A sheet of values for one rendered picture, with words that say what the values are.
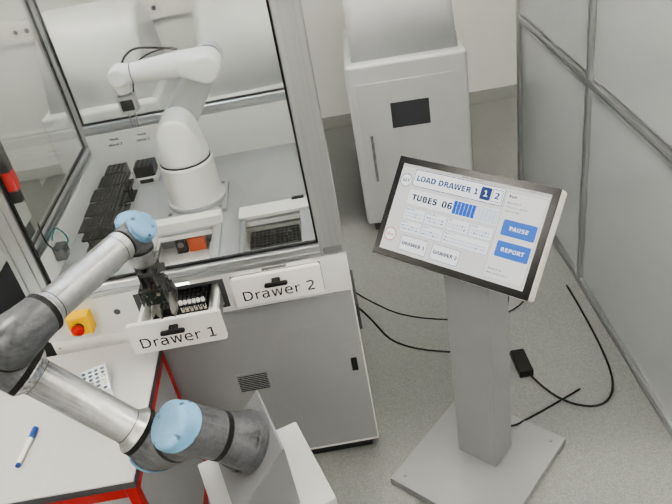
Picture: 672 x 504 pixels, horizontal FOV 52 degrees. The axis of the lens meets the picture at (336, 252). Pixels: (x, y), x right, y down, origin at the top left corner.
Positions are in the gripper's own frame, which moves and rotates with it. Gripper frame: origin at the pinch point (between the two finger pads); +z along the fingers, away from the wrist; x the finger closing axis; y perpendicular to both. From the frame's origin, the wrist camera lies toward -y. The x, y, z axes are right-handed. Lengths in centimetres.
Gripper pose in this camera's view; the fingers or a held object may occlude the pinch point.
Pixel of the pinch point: (167, 312)
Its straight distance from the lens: 208.8
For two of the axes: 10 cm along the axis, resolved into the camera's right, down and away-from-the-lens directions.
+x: 9.8, -1.8, -0.2
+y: 0.9, 5.6, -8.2
